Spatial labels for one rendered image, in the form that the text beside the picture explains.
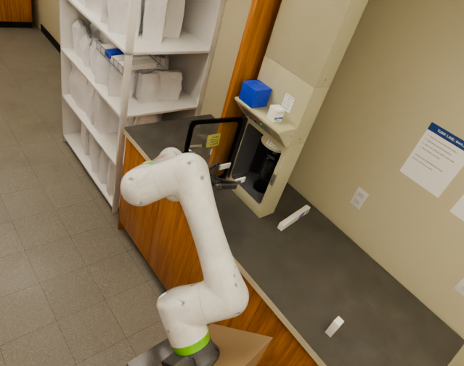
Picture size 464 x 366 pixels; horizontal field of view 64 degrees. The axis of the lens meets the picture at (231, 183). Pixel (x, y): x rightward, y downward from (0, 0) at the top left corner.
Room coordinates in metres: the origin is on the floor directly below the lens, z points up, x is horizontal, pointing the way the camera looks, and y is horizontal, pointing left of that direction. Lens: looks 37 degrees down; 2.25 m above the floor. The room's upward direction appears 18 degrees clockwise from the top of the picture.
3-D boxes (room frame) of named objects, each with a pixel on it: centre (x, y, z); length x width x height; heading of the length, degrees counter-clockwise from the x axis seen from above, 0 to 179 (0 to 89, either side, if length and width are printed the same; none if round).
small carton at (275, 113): (1.55, -0.09, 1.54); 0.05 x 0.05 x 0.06; 45
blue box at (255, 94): (1.65, 0.03, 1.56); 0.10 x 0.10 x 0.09; 50
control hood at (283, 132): (1.59, -0.04, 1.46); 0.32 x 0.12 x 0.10; 50
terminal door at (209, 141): (1.62, 0.16, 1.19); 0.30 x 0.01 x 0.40; 132
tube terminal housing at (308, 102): (1.73, -0.16, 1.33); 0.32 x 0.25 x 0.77; 50
